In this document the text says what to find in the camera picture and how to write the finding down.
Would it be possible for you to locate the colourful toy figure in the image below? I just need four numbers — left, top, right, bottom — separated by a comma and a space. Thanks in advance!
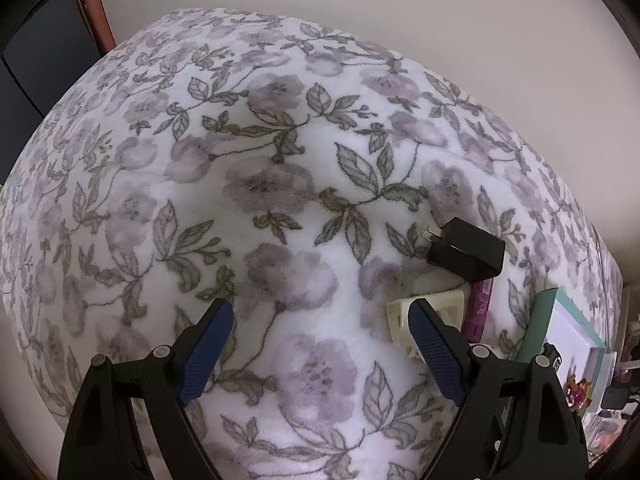
564, 377, 593, 409

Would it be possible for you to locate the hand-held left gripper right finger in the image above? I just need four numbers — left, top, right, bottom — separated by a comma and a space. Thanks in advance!
407, 297, 588, 480

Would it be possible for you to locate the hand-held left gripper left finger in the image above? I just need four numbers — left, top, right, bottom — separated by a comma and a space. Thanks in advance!
57, 297, 235, 480

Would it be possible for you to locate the black charger plug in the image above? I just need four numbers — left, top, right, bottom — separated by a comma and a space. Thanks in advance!
421, 217, 506, 281

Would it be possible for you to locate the floral printed blanket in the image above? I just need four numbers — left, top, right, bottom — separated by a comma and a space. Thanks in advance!
0, 7, 626, 480

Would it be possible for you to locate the cream plastic holder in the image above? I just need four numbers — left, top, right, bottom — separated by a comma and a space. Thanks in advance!
386, 290, 473, 361

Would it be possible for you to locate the teal-edged box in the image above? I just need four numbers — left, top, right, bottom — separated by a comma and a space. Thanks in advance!
515, 287, 608, 416

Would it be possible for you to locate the purple tube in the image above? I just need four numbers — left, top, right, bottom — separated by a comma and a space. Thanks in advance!
460, 277, 496, 345

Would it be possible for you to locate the dark blue cabinet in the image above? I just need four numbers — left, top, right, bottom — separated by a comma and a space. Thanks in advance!
0, 0, 101, 186

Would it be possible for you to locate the red-brown wooden post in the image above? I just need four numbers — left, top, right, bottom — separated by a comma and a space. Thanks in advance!
75, 0, 117, 56

